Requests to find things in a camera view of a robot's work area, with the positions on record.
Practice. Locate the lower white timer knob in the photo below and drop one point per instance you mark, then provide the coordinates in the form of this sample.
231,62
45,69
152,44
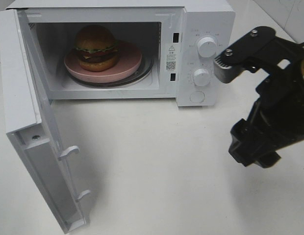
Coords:
201,77

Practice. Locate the round white door button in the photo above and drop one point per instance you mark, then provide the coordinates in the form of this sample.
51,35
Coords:
197,97

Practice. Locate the white microwave door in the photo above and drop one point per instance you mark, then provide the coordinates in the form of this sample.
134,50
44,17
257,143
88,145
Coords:
30,123

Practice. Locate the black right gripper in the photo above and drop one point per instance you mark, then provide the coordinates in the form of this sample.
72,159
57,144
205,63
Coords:
276,120

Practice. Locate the upper white power knob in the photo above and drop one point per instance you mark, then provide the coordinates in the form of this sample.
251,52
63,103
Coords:
206,46

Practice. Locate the glass microwave turntable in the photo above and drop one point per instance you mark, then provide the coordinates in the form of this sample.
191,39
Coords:
143,70

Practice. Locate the white microwave oven body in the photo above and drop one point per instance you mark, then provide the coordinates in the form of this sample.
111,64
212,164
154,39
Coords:
166,31

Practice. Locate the burger with lettuce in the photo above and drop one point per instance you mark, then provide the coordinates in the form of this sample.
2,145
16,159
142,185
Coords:
96,48

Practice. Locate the pink round plate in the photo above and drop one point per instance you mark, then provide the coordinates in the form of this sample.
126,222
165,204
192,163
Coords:
129,61

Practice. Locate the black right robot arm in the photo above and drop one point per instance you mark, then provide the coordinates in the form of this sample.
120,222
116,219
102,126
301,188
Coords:
276,119

